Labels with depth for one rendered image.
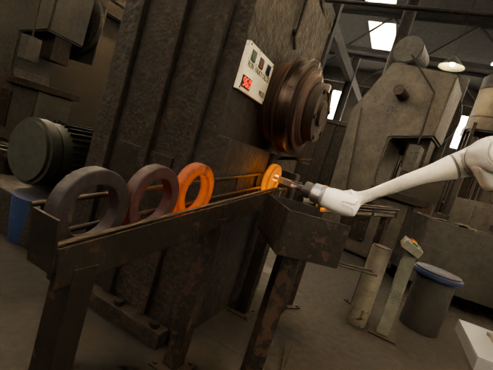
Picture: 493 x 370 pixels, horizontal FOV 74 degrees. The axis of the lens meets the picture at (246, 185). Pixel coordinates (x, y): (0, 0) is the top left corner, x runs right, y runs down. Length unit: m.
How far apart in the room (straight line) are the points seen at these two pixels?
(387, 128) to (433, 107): 0.51
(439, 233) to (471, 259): 0.37
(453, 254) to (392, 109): 1.77
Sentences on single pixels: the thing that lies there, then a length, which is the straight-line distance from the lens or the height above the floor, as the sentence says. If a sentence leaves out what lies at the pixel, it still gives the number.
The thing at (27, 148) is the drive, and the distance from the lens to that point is 2.21.
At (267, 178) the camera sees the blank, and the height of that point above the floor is 0.75.
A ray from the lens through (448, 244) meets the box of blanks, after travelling 3.63.
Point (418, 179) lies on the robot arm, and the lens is 1.50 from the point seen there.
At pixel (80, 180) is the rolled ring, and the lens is 0.69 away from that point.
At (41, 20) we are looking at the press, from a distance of 5.48.
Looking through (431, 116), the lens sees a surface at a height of 1.79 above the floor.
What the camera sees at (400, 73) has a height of 2.24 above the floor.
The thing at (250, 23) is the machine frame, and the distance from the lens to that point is 1.36.
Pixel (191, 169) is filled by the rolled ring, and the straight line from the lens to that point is 0.96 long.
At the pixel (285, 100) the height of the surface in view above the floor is 1.10.
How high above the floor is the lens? 0.85
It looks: 6 degrees down
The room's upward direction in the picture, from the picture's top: 17 degrees clockwise
